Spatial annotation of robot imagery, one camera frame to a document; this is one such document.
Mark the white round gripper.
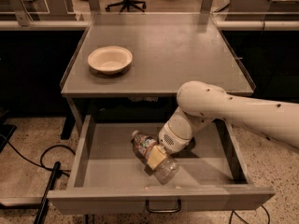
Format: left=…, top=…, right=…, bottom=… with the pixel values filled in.
left=147, top=107, right=203, bottom=170

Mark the clear plastic water bottle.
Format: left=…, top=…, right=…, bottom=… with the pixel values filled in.
left=132, top=131, right=179, bottom=185

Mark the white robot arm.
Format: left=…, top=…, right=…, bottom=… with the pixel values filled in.
left=158, top=81, right=299, bottom=154

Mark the grey open top drawer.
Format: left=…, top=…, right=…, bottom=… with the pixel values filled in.
left=48, top=115, right=275, bottom=215

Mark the black pole on floor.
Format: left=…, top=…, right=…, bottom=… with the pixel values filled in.
left=34, top=161, right=61, bottom=224

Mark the grey cabinet table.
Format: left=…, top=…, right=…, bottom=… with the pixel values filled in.
left=61, top=13, right=255, bottom=129

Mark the white paper bowl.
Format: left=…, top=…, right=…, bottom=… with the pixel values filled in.
left=88, top=46, right=133, bottom=75

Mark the black drawer handle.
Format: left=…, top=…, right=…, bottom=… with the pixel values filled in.
left=145, top=199, right=181, bottom=214

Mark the black floor cable right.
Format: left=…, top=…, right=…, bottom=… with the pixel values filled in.
left=228, top=204, right=271, bottom=224

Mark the black floor cable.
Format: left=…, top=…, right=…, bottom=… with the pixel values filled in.
left=228, top=204, right=271, bottom=224
left=0, top=133, right=76, bottom=177

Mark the black floor cable left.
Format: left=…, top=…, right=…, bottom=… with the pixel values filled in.
left=0, top=133, right=76, bottom=177

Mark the white horizontal rail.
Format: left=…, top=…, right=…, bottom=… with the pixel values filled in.
left=0, top=20, right=299, bottom=32

